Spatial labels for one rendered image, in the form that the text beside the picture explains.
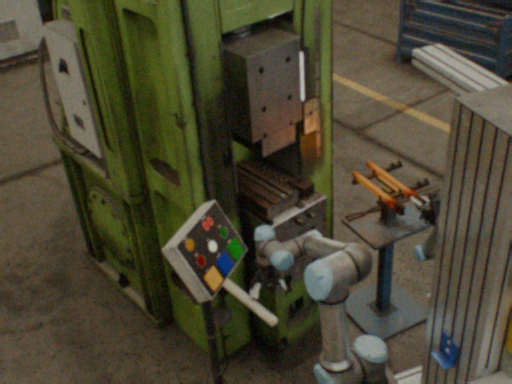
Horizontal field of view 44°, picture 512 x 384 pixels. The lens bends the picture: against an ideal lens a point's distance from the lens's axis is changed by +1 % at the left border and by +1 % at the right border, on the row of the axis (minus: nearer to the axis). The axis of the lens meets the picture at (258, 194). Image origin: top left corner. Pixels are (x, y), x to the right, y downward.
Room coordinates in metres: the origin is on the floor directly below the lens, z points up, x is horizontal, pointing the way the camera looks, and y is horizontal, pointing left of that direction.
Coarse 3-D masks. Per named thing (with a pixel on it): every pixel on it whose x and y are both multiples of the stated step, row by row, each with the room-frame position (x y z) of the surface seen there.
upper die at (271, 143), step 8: (288, 128) 2.56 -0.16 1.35; (232, 136) 2.64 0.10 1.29; (240, 136) 2.59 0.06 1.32; (264, 136) 2.49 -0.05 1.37; (272, 136) 2.50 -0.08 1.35; (280, 136) 2.53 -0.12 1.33; (288, 136) 2.56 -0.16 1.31; (248, 144) 2.55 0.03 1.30; (256, 144) 2.50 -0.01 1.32; (264, 144) 2.47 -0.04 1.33; (272, 144) 2.50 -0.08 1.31; (280, 144) 2.53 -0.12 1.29; (256, 152) 2.50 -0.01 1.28; (264, 152) 2.47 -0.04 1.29; (272, 152) 2.50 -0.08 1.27
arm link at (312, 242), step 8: (312, 232) 1.89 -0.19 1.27; (296, 240) 1.85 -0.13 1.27; (304, 240) 1.84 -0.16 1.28; (312, 240) 1.81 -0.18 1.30; (320, 240) 1.77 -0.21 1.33; (328, 240) 1.75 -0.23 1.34; (304, 248) 1.82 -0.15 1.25; (312, 248) 1.77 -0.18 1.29; (320, 248) 1.73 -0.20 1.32; (328, 248) 1.69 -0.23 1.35; (336, 248) 1.66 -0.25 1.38; (344, 248) 1.62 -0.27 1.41; (352, 248) 1.56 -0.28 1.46; (360, 248) 1.56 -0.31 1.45; (320, 256) 1.73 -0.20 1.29; (360, 256) 1.52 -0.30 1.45; (368, 256) 1.54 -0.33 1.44; (360, 264) 1.50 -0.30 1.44; (368, 264) 1.51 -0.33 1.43; (368, 272) 1.50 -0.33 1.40
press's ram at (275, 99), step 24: (264, 24) 2.80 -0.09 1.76; (240, 48) 2.54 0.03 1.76; (264, 48) 2.52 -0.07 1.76; (288, 48) 2.57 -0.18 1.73; (240, 72) 2.47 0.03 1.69; (264, 72) 2.49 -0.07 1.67; (288, 72) 2.57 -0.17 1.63; (240, 96) 2.48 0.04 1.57; (264, 96) 2.48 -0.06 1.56; (288, 96) 2.57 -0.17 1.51; (240, 120) 2.50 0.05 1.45; (264, 120) 2.48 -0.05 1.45; (288, 120) 2.56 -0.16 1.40
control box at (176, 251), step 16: (208, 208) 2.21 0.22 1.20; (192, 224) 2.10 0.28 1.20; (208, 224) 2.14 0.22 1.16; (224, 224) 2.20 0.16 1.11; (176, 240) 2.01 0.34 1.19; (192, 240) 2.03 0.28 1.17; (208, 240) 2.09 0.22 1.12; (224, 240) 2.15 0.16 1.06; (240, 240) 2.20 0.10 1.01; (176, 256) 1.96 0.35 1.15; (192, 256) 1.98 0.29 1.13; (208, 256) 2.03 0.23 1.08; (240, 256) 2.14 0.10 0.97; (192, 272) 1.93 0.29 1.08; (192, 288) 1.94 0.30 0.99; (208, 288) 1.92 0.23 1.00
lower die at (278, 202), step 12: (252, 168) 2.82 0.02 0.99; (240, 180) 2.72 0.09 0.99; (252, 180) 2.70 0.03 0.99; (276, 180) 2.69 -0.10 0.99; (252, 192) 2.62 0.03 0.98; (264, 192) 2.59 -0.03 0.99; (276, 192) 2.57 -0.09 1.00; (288, 192) 2.56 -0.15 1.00; (252, 204) 2.55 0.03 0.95; (264, 204) 2.50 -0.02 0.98; (276, 204) 2.50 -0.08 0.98; (288, 204) 2.55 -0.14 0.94
